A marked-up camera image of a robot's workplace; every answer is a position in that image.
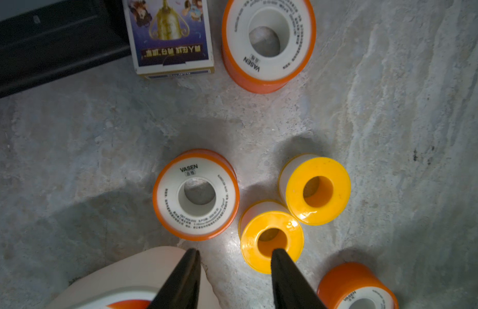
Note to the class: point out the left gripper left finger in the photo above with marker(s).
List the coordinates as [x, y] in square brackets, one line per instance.
[181, 289]

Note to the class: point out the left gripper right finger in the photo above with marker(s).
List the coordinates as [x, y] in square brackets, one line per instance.
[290, 288]

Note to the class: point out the white storage box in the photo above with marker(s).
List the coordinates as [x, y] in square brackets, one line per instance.
[147, 269]

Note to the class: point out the orange tape roll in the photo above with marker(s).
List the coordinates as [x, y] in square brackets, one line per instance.
[196, 196]
[266, 43]
[354, 285]
[135, 297]

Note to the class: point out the orange tape roll top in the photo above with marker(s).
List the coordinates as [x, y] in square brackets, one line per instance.
[266, 43]

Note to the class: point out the yellow tape roll upper left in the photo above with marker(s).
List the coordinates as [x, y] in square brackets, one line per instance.
[264, 227]

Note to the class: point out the yellow tape roll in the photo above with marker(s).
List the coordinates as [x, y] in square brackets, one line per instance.
[316, 190]
[264, 227]

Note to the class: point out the yellow tape roll upper right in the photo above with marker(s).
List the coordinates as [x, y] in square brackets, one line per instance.
[316, 190]

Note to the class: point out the purple card box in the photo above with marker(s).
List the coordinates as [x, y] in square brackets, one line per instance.
[169, 38]

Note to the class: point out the black chessboard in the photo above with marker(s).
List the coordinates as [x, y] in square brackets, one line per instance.
[41, 41]

